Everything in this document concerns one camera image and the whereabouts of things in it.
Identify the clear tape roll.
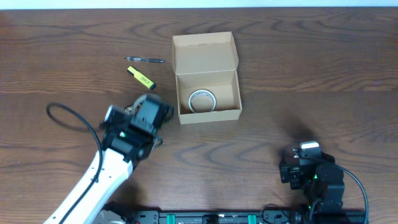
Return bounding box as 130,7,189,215
132,93,161,108

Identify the yellow highlighter marker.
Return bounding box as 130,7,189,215
127,66,156,90

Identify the beige masking tape roll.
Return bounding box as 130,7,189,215
188,90,217,113

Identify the brown cardboard box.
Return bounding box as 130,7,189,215
172,32,243,124

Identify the yellow correction tape dispenser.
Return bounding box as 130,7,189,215
124,105,140,116

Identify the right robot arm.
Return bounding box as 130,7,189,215
279,146,351,223

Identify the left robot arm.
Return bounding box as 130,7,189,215
46,93,174,223

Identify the black ballpoint pen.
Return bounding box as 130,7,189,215
124,57,166,63

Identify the right black cable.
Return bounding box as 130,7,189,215
297,154,370,224

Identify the black cable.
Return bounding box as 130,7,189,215
45,101,104,224
297,154,370,224

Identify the black mounting rail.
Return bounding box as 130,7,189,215
94,202,369,224

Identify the left black cable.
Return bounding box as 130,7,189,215
45,101,104,224

